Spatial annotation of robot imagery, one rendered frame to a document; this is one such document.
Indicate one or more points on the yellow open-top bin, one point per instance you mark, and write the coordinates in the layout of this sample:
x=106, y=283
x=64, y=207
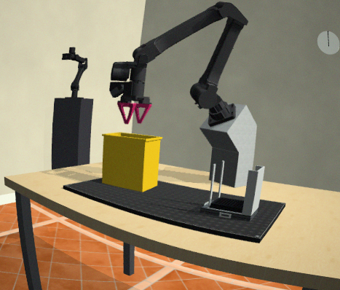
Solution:
x=130, y=161

